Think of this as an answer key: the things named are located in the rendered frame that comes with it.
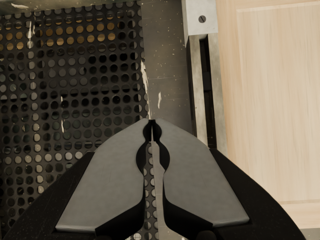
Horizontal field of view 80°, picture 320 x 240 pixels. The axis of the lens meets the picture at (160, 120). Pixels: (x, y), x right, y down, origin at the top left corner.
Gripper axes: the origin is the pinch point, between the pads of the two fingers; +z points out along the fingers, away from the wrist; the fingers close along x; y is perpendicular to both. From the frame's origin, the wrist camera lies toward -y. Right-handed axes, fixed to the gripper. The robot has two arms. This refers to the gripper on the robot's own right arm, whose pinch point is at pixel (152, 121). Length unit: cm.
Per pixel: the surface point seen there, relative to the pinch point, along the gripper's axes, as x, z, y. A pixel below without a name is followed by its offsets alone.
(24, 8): -30, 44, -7
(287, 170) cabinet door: 30.8, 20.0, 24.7
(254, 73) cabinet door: 23.9, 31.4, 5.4
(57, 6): -22, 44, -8
